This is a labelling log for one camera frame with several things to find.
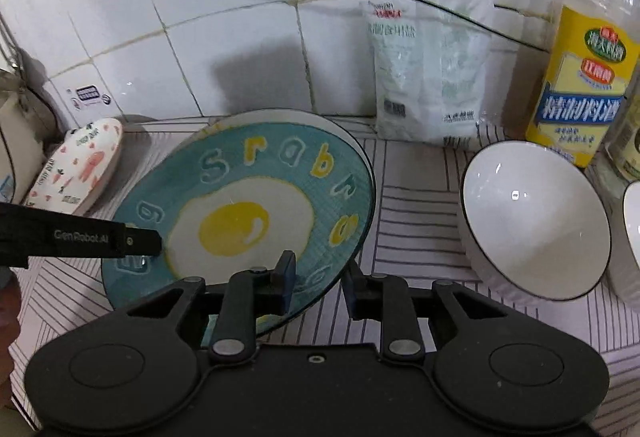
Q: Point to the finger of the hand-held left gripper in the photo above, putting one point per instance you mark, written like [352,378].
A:
[145,242]

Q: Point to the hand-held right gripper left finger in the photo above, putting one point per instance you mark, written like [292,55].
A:
[286,278]

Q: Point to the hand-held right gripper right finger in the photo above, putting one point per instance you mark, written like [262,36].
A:
[354,289]

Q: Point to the white strawberry print plate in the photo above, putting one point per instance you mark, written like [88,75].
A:
[75,162]

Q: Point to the blue fried egg plate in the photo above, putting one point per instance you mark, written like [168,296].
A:
[240,167]

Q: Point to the white bowl black rim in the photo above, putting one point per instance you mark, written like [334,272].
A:
[631,242]
[530,227]

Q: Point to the person's left forearm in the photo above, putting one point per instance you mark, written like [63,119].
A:
[7,312]

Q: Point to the beige kitchen appliance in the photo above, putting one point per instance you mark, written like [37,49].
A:
[22,132]

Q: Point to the white salt packet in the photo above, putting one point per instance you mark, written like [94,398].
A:
[400,77]

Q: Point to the translucent white powder bag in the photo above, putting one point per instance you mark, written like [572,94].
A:
[462,67]

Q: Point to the yellow label glass bottle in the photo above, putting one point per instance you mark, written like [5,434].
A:
[575,82]

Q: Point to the small clear bottle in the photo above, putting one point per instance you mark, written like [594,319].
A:
[625,142]

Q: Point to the black white wall sticker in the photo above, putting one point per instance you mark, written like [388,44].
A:
[90,93]

